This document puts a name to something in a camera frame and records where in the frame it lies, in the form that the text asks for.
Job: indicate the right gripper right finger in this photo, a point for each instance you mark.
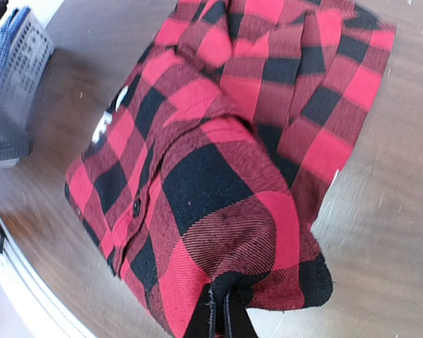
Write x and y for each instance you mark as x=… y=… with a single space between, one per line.
x=237 y=323

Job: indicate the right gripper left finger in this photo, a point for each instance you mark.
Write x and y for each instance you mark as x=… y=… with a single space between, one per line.
x=203 y=321

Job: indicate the red black plaid shirt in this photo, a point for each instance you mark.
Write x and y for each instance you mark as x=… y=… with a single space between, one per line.
x=212 y=162

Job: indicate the white plastic laundry basket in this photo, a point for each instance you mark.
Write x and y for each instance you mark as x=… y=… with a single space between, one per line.
x=30 y=52

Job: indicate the blue checkered shirt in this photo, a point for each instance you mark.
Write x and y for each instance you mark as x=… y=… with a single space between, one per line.
x=8 y=31

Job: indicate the front aluminium frame rail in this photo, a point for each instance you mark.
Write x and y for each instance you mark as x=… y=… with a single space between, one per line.
x=41 y=311

